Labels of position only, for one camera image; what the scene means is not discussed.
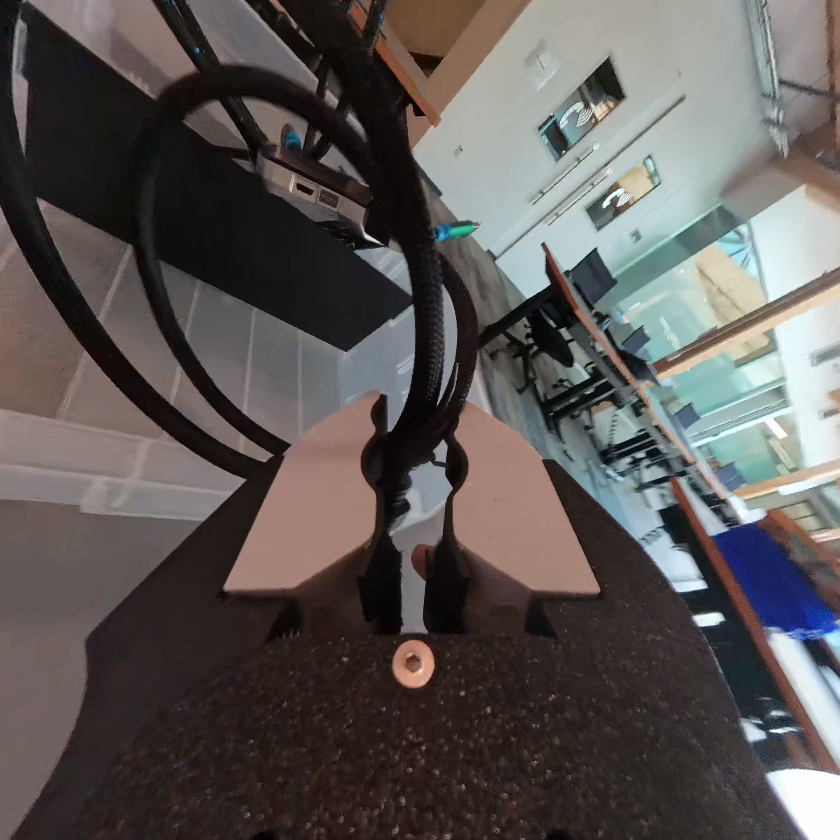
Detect blue plastic bin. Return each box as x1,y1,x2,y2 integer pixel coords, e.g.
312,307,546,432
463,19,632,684
712,521,840,641

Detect dark flat device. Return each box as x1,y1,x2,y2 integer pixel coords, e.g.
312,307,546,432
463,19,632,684
23,3,413,350

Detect grey desk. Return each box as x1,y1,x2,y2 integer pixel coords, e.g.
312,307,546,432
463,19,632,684
0,499,224,837

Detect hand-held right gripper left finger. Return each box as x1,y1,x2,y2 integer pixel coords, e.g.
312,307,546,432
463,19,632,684
222,390,403,634

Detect clear plastic bin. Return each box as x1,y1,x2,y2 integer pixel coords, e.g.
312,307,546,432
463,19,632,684
0,0,496,526

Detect black office chair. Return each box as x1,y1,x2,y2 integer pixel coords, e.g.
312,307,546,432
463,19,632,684
570,248,619,304

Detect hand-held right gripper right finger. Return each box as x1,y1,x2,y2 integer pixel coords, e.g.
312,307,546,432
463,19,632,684
425,400,601,634

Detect door window sign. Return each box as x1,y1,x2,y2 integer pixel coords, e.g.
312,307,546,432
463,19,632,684
586,155,662,231
538,58,626,161

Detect wooden office table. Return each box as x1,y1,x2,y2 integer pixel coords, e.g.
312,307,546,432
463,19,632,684
479,243,729,506

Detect white table wooden edge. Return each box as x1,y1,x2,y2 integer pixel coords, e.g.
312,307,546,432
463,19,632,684
669,476,840,772

